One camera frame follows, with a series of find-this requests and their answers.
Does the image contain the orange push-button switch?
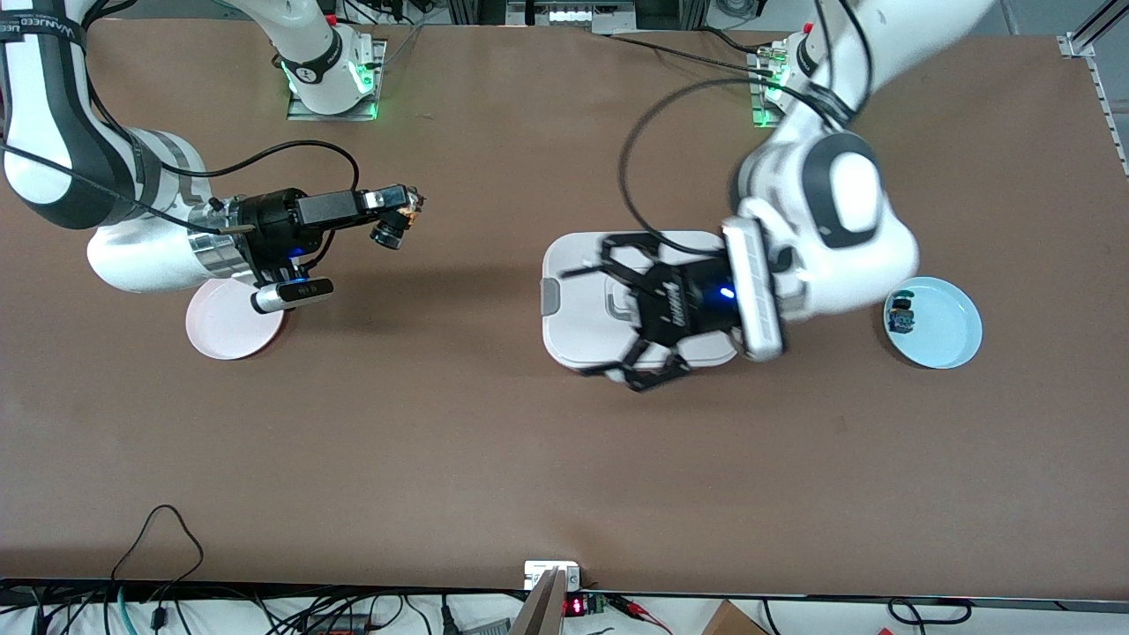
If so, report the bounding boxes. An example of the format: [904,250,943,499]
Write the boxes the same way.
[370,196,427,250]

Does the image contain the white lunch box grey clips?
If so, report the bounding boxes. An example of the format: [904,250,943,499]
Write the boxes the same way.
[540,231,746,373]

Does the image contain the pink round plate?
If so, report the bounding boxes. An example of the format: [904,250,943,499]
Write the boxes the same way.
[185,278,288,361]

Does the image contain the light blue round plate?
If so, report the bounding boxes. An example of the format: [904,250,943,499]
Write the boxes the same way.
[883,276,983,370]

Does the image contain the aluminium profile bar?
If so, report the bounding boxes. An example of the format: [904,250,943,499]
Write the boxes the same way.
[507,567,570,635]

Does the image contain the brown cardboard box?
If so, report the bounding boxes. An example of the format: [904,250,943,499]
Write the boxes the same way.
[701,600,768,635]

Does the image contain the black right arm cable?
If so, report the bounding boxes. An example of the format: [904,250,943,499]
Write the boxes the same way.
[0,88,361,270]

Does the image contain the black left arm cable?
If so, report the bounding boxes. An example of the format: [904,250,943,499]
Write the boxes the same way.
[619,0,876,239]

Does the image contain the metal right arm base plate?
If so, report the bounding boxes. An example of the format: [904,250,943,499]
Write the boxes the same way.
[286,40,387,122]

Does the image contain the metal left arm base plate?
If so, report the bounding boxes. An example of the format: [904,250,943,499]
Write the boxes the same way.
[748,44,795,131]

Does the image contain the black cable to arm base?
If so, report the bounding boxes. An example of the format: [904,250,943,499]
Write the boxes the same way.
[604,28,777,76]

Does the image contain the white metal bracket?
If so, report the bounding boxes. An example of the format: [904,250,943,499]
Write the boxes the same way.
[524,561,581,592]

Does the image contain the silver metal bracket with lights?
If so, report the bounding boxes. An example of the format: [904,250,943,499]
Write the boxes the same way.
[507,0,638,36]

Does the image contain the red clip wires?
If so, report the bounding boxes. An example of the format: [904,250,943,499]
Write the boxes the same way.
[609,595,673,635]

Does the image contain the thin black looped cable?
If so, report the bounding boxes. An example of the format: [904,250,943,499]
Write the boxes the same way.
[110,504,206,601]

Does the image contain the black cable coil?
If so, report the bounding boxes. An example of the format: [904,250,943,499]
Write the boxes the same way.
[886,598,973,632]

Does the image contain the aluminium rail with perforated strip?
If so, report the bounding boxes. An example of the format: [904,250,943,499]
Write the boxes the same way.
[1057,0,1129,177]

